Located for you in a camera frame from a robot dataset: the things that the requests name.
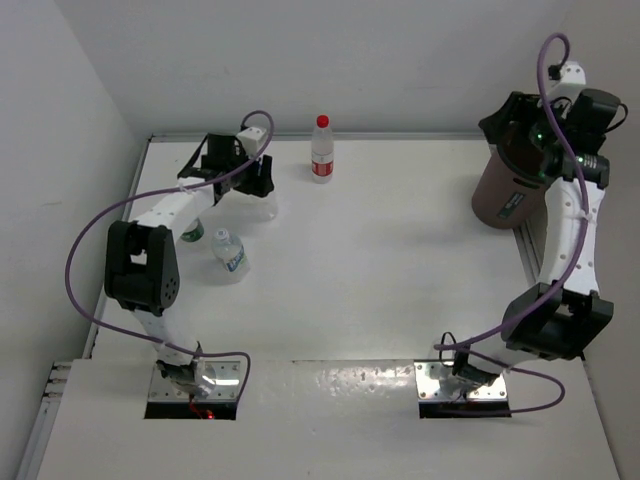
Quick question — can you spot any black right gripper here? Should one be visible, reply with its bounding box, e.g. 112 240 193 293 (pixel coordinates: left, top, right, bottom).
478 91 569 153

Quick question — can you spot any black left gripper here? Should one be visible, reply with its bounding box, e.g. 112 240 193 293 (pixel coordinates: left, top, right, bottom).
224 144 273 197

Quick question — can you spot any blue cap clear bottle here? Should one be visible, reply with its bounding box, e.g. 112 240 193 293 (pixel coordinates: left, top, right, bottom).
248 191 279 222

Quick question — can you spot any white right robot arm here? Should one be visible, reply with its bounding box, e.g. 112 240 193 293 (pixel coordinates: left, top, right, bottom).
450 88 626 389

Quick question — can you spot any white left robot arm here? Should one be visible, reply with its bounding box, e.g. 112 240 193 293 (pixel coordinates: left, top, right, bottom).
105 126 274 397

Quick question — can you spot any brown bin black rim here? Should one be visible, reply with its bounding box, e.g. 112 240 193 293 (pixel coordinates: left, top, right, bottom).
471 123 547 229

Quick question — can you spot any red cap labelled bottle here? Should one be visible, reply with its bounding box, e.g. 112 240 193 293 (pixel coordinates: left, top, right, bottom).
311 115 334 183

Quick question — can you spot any blue label clear bottle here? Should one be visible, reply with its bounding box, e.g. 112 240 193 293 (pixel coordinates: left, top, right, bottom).
212 228 250 285

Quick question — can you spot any green label clear bottle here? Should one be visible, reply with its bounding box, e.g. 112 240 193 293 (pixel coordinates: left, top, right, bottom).
180 218 204 243

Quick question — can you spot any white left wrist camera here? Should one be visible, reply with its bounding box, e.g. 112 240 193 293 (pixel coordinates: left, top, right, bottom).
236 126 268 157

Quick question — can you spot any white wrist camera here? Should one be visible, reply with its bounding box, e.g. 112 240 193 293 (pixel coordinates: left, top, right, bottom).
236 126 268 157
546 61 586 102

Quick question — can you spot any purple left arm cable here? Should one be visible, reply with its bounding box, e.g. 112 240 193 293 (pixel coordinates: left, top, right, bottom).
64 110 275 407

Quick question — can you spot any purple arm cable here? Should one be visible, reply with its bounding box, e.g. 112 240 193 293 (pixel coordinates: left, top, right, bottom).
433 33 591 414
64 110 275 407

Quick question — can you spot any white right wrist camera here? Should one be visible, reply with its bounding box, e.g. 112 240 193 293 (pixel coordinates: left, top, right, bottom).
546 61 586 102

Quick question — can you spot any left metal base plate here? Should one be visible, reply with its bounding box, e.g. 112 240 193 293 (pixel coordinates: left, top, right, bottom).
148 360 242 404

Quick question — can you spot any metal base plate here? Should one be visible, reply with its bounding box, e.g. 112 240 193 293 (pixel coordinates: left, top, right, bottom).
148 360 242 404
414 360 508 405

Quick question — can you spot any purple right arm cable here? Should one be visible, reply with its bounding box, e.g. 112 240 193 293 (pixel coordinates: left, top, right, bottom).
433 33 591 414

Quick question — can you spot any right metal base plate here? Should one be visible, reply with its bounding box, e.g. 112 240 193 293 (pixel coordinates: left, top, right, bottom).
414 360 508 405

